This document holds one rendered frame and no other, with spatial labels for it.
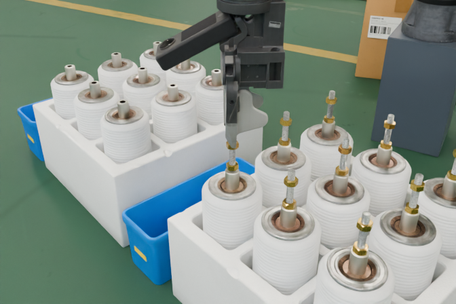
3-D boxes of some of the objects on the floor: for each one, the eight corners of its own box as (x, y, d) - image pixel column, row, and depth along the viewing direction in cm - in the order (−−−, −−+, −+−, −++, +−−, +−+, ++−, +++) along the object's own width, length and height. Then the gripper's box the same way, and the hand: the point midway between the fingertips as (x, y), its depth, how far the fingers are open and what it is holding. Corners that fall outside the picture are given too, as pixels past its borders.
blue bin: (121, 114, 153) (117, 77, 147) (140, 127, 145) (136, 89, 139) (24, 147, 136) (15, 108, 130) (40, 164, 129) (31, 123, 123)
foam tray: (171, 119, 149) (167, 64, 140) (261, 177, 124) (264, 112, 115) (45, 167, 128) (31, 104, 119) (123, 248, 102) (112, 176, 93)
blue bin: (237, 198, 116) (237, 155, 110) (271, 221, 109) (273, 176, 103) (125, 259, 99) (118, 212, 93) (156, 291, 92) (151, 242, 86)
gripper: (290, 8, 59) (281, 159, 70) (277, -15, 69) (271, 121, 79) (218, 9, 59) (219, 161, 69) (215, -14, 68) (216, 123, 79)
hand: (227, 133), depth 73 cm, fingers open, 3 cm apart
